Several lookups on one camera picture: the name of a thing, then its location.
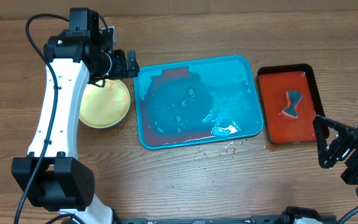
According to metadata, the yellow plate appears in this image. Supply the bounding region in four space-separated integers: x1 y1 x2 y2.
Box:
79 80 131 129

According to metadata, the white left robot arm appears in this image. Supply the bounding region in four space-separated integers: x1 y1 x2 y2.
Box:
11 7 139 223

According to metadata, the red black-rimmed tray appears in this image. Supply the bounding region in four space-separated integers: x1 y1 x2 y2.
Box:
257 63 324 144

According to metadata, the teal plastic tray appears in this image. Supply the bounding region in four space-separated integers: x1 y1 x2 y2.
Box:
134 55 264 150

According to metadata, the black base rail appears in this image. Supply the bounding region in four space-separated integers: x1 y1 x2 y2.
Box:
114 206 338 224

